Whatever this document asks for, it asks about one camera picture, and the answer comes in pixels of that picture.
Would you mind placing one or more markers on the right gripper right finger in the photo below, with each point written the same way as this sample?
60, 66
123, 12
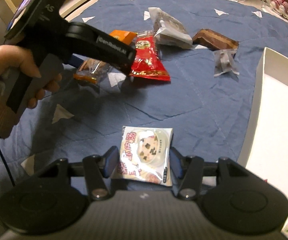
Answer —
189, 170

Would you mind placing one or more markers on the small clear candy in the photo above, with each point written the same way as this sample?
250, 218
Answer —
224, 62

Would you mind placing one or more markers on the white shallow cardboard box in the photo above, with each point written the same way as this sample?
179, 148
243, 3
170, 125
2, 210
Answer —
265, 147

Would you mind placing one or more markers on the red snack pack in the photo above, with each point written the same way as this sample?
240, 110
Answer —
147, 63

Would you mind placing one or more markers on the person's left hand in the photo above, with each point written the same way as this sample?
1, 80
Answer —
16, 57

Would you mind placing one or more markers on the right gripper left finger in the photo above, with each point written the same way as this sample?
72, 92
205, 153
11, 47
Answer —
96, 169

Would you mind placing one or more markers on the brown gold snack bar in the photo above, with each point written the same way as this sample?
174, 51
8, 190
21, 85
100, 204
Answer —
214, 40

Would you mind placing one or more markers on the clear pastry cake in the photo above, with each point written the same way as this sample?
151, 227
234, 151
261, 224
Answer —
168, 30

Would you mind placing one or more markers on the white soup packet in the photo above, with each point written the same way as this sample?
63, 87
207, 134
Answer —
144, 155

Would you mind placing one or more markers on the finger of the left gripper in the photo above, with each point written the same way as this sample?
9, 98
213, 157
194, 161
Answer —
88, 41
75, 61

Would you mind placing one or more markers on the blue quilted triangle mat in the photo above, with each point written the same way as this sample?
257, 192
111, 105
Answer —
209, 115

